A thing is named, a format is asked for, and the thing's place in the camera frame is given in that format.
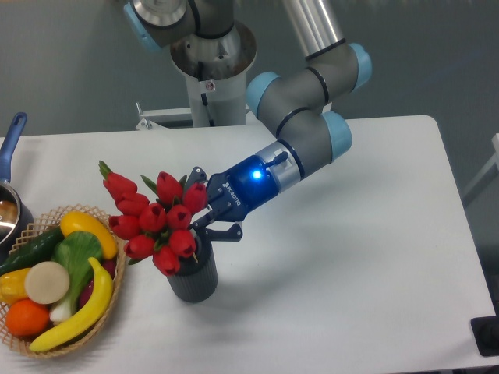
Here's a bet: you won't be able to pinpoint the white frame at right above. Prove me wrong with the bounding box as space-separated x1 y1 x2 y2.
462 133 498 208

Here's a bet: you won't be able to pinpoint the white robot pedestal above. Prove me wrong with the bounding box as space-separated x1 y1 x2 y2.
139 20 257 129

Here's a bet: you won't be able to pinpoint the beige round disc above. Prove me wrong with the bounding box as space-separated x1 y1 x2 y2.
24 261 69 305

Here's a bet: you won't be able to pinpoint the blue handled saucepan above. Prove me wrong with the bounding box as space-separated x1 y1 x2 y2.
1 112 34 263

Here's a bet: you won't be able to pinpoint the woven wicker basket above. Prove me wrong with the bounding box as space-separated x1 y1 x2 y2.
1 204 126 359

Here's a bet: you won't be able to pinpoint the yellow squash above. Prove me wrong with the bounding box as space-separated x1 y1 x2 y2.
60 210 118 259

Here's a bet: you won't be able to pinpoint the dark grey ribbed vase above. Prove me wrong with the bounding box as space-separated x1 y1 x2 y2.
167 234 218 303

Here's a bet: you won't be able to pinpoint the yellow banana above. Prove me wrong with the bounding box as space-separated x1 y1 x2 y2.
29 257 113 353

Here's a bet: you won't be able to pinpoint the black device at edge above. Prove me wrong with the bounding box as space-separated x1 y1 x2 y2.
470 316 498 357

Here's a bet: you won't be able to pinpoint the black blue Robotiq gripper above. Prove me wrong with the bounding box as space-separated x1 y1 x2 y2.
185 155 279 241

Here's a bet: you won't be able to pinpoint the yellow bell pepper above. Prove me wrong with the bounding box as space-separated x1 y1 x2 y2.
1 268 30 305

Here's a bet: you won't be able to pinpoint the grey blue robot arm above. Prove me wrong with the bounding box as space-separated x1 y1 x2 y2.
124 1 372 241

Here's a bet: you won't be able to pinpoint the orange fruit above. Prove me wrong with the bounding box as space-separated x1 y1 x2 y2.
5 298 49 337

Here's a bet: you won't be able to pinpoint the dark purple eggplant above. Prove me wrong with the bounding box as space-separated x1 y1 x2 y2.
77 258 117 309

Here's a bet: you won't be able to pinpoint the green cucumber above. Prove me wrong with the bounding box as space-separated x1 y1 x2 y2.
1 226 64 275

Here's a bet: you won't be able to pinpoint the green bok choy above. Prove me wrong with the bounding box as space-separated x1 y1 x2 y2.
50 231 102 324

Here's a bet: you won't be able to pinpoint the red tulip bouquet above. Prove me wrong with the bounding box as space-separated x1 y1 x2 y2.
98 161 207 276

